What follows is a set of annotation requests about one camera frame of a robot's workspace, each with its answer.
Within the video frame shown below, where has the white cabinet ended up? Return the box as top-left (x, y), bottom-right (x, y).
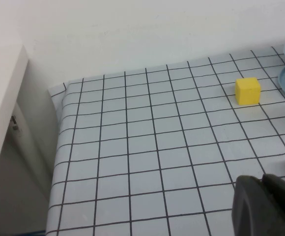
top-left (0, 44), bottom-right (59, 236)

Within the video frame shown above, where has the yellow cube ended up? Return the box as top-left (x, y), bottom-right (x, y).
top-left (234, 77), bottom-right (261, 106)

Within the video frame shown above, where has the small metal hinge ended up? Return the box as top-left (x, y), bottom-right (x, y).
top-left (9, 115), bottom-right (20, 131)

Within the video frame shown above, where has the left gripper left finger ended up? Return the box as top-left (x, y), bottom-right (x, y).
top-left (231, 175), bottom-right (285, 236)

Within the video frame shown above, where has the white black-grid tablecloth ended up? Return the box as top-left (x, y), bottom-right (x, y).
top-left (48, 46), bottom-right (285, 236)

